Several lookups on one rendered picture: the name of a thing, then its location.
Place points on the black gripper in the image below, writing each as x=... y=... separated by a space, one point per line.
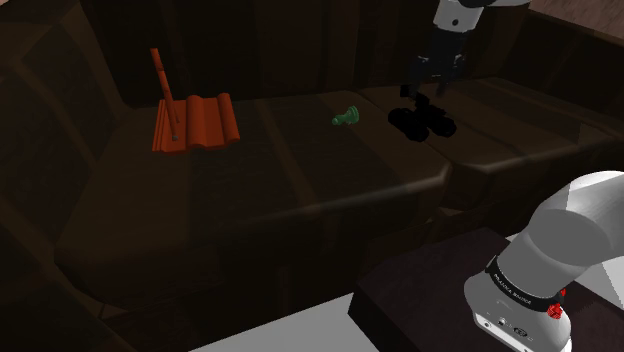
x=446 y=46

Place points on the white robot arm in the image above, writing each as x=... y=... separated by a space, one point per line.
x=560 y=244

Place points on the orange ridged block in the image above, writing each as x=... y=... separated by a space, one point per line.
x=207 y=122

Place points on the orange rod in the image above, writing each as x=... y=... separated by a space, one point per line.
x=164 y=83

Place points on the green chess piece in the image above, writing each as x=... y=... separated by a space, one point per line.
x=347 y=117

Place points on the dark brown sofa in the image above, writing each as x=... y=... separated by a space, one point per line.
x=317 y=170

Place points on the black binoculars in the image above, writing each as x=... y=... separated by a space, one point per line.
x=421 y=122

